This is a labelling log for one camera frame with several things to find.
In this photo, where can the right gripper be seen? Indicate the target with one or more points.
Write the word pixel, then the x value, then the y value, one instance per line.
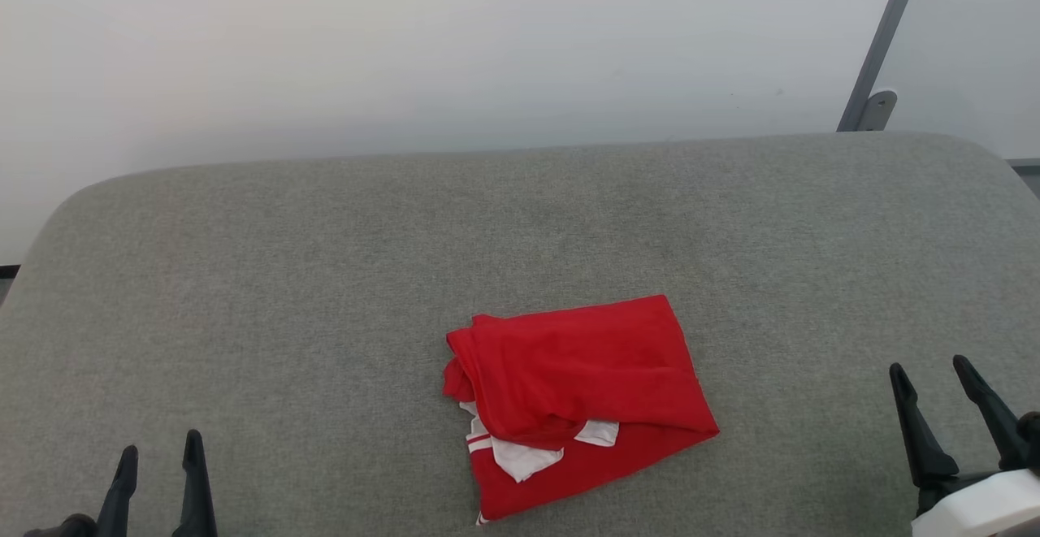
pixel 934 492

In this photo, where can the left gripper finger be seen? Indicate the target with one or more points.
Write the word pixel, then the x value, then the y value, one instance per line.
pixel 195 488
pixel 118 496

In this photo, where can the red shirt with white stripes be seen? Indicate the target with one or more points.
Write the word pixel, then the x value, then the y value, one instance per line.
pixel 585 366

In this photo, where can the grey fabric sofa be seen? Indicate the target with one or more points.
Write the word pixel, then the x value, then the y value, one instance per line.
pixel 325 318

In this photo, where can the grey metal bar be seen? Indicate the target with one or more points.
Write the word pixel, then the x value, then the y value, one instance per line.
pixel 881 33

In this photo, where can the right wrist camera housing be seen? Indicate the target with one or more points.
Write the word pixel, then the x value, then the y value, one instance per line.
pixel 983 508

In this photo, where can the grey metal bracket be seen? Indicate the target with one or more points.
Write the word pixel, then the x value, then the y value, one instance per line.
pixel 877 108

